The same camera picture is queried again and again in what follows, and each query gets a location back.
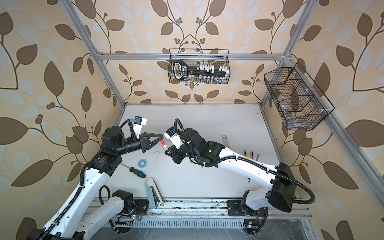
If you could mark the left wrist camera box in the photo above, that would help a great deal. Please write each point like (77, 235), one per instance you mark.
(136, 125)

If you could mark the yellow black pliers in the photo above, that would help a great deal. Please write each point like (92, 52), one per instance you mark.
(248, 154)

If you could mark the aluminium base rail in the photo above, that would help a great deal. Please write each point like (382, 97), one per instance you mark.
(203, 214)

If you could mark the black socket holder tool set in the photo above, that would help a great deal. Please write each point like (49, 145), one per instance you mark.
(184, 71)

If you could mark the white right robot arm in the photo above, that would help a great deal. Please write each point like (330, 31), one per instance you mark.
(279, 189)

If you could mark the green black screwdriver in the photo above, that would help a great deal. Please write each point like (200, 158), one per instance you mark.
(138, 173)

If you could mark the blue white stapler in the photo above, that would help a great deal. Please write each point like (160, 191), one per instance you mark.
(154, 196)

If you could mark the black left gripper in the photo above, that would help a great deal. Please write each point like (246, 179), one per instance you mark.
(144, 143)

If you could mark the black wire basket right wall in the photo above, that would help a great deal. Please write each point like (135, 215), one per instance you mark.
(301, 105)

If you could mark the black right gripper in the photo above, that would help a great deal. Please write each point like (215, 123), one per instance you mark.
(175, 154)

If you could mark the black wire basket wall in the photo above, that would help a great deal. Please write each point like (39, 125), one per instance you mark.
(301, 105)
(216, 57)

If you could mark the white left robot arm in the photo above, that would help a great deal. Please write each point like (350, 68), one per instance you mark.
(68, 224)

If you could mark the aluminium frame corner post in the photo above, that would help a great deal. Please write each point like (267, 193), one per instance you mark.
(70, 11)

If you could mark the blue tape roll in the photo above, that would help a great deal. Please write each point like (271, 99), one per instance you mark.
(142, 163)

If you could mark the black wire basket back wall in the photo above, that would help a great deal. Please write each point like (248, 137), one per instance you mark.
(216, 57)

